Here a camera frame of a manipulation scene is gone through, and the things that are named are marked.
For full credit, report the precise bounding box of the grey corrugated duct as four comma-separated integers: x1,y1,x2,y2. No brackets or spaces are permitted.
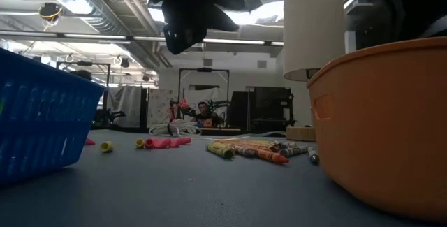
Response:
71,0,161,73

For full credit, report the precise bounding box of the blue plastic basket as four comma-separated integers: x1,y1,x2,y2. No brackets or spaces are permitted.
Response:
0,47,106,186

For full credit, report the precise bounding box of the white patterned panel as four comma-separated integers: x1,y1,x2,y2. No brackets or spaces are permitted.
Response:
146,89,175,129

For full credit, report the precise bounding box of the white hanging sheet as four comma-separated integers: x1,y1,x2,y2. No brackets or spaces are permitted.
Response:
106,86,142,129

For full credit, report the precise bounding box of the black gantry frame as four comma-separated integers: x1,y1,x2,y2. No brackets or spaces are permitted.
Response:
177,67,230,130

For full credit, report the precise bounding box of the person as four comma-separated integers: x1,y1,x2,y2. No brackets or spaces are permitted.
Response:
71,68,94,81
190,101,224,129

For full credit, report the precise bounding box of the orange plastic basket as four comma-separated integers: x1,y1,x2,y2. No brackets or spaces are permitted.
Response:
306,36,447,223

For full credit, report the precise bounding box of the long ceiling light strip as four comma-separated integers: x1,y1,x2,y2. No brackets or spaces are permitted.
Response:
0,30,286,46

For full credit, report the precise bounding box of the black cabinet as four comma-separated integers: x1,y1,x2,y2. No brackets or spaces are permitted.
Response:
228,86,296,133

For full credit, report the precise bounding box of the white lamp cable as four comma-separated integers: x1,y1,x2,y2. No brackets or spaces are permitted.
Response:
149,119,291,141

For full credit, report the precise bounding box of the red-orange crayon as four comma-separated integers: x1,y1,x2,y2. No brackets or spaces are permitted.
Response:
216,138,280,151

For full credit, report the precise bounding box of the pile of crayons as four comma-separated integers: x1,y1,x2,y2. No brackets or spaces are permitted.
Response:
244,147,291,165

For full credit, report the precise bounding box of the white shade wooden-base lamp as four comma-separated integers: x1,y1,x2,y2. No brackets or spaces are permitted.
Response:
283,0,350,142

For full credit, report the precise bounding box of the blue-grey table mat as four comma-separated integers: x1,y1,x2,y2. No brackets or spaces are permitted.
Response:
0,129,447,227

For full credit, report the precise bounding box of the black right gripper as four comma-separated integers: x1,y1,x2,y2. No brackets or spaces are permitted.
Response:
356,0,447,50

